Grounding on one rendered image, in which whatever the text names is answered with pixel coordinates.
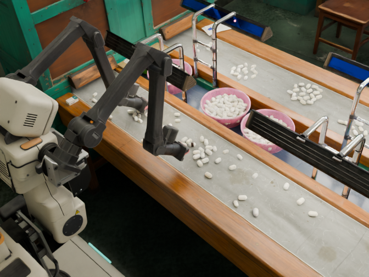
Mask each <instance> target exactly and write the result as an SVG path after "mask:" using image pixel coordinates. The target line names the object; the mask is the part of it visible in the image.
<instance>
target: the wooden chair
mask: <svg viewBox="0 0 369 277"><path fill-rule="evenodd" d="M318 9H319V10H320V14H319V18H318V24H317V31H316V37H315V44H314V50H313V54H316V53H317V49H318V44H319V42H323V43H325V44H327V45H330V46H332V47H335V48H337V49H340V50H342V51H344V52H347V53H350V54H352V58H351V59H352V60H355V61H356V57H357V53H358V50H359V48H360V47H361V46H363V45H364V44H365V43H366V42H368V41H369V37H368V38H366V39H365V40H363V41H362V42H361V39H362V35H363V34H367V35H369V31H367V30H364V28H365V27H367V26H368V25H369V0H328V1H326V2H324V3H322V4H321V5H319V6H318ZM325 17H327V18H330V19H333V21H331V22H330V23H328V24H327V25H325V26H324V27H323V23H324V20H325ZM336 22H338V24H337V32H336V38H340V36H341V31H342V26H345V27H348V28H350V29H353V30H356V31H357V33H356V38H355V43H354V49H353V50H350V49H348V48H345V47H343V46H340V45H338V44H336V43H333V42H331V41H328V40H325V39H323V38H320V37H321V32H322V31H324V30H325V29H327V28H328V27H330V26H331V25H333V24H334V23H336Z"/></svg>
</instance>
